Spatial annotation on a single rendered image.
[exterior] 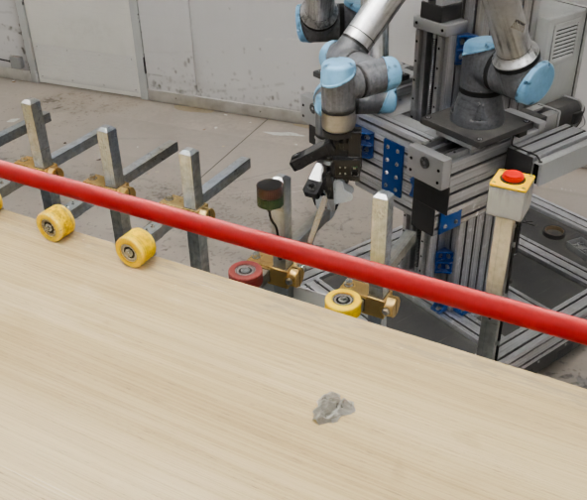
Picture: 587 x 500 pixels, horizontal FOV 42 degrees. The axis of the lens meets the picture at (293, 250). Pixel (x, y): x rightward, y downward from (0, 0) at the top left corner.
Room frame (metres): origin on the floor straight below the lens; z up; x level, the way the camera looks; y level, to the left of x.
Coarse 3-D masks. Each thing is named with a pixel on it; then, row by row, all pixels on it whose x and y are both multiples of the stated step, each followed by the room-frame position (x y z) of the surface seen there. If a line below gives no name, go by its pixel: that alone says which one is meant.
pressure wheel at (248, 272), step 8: (240, 264) 1.50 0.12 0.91; (248, 264) 1.50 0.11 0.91; (256, 264) 1.50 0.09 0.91; (232, 272) 1.46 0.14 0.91; (240, 272) 1.47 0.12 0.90; (248, 272) 1.47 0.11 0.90; (256, 272) 1.46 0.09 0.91; (240, 280) 1.44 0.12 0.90; (248, 280) 1.44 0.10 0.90; (256, 280) 1.44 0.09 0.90
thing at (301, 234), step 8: (312, 216) 1.79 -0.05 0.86; (328, 216) 1.82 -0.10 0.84; (304, 224) 1.75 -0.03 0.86; (320, 224) 1.78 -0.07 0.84; (296, 232) 1.71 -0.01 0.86; (304, 232) 1.71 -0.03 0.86; (296, 240) 1.67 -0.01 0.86; (304, 240) 1.70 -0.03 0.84; (264, 272) 1.53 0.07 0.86; (264, 280) 1.52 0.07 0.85
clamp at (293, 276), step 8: (264, 256) 1.58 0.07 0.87; (272, 256) 1.58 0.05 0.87; (264, 264) 1.55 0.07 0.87; (272, 264) 1.55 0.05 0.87; (272, 272) 1.53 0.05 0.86; (280, 272) 1.52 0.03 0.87; (288, 272) 1.52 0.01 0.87; (296, 272) 1.52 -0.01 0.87; (272, 280) 1.53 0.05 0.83; (280, 280) 1.52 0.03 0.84; (288, 280) 1.51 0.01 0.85; (296, 280) 1.51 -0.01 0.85; (288, 288) 1.51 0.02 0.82
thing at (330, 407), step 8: (320, 400) 1.04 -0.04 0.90; (328, 400) 1.04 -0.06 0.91; (336, 400) 1.04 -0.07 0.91; (344, 400) 1.03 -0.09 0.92; (320, 408) 1.01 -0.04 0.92; (328, 408) 1.01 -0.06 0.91; (336, 408) 1.02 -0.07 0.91; (344, 408) 1.02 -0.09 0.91; (352, 408) 1.02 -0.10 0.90; (320, 416) 0.99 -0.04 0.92; (328, 416) 1.00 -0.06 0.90; (336, 416) 1.00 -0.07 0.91; (320, 424) 0.98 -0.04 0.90
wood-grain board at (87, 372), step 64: (0, 256) 1.56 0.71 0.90; (64, 256) 1.56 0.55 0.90; (0, 320) 1.31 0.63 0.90; (64, 320) 1.30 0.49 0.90; (128, 320) 1.30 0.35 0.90; (192, 320) 1.29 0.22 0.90; (256, 320) 1.29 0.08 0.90; (320, 320) 1.28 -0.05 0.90; (0, 384) 1.11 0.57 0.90; (64, 384) 1.10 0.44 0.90; (128, 384) 1.10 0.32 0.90; (192, 384) 1.10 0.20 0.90; (256, 384) 1.09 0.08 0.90; (320, 384) 1.09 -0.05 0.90; (384, 384) 1.09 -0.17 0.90; (448, 384) 1.08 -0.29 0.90; (512, 384) 1.08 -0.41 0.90; (0, 448) 0.94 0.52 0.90; (64, 448) 0.94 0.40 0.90; (128, 448) 0.94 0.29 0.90; (192, 448) 0.93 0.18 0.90; (256, 448) 0.93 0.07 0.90; (320, 448) 0.93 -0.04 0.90; (384, 448) 0.93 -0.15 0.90; (448, 448) 0.92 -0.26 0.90; (512, 448) 0.92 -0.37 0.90; (576, 448) 0.92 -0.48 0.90
